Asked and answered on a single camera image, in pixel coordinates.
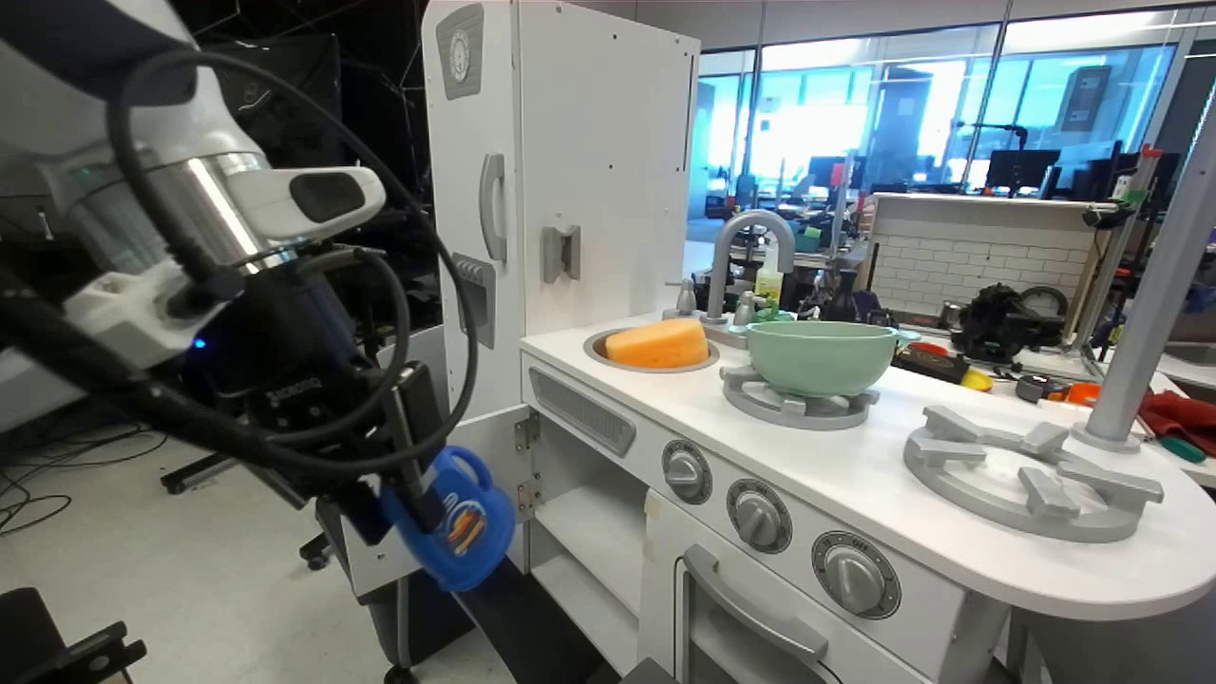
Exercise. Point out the left grey stove burner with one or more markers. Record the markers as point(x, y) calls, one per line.
point(753, 396)

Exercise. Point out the mint green pot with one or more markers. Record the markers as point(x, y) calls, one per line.
point(814, 358)

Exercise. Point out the left grey knob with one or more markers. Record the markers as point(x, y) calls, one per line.
point(686, 474)

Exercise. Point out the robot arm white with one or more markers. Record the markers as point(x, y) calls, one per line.
point(215, 314)

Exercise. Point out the orange sponge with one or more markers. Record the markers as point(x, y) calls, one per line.
point(657, 344)

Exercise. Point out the grey stove burner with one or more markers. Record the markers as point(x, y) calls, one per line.
point(753, 396)
point(1027, 479)

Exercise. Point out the right grey stove burner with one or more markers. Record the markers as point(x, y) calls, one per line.
point(1027, 479)

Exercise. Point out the grey metal pole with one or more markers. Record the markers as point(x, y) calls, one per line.
point(1176, 254)

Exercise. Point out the grey toy faucet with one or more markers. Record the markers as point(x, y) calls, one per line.
point(744, 248)

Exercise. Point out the grey oven door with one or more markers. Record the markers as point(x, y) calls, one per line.
point(709, 609)

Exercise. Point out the grey knob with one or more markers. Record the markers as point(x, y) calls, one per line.
point(758, 513)
point(857, 574)
point(686, 474)

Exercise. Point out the middle grey knob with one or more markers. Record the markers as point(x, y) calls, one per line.
point(758, 513)

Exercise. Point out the white toy kitchen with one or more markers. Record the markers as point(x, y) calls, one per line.
point(557, 181)

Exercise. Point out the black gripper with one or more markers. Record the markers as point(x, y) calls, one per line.
point(305, 358)

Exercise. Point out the right grey knob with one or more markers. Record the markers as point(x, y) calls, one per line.
point(857, 574)

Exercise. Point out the green bottle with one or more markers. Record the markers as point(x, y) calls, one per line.
point(770, 278)

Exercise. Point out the grey toy sink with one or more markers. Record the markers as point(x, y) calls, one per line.
point(652, 356)

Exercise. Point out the white cabinet door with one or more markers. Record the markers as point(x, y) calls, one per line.
point(375, 567)

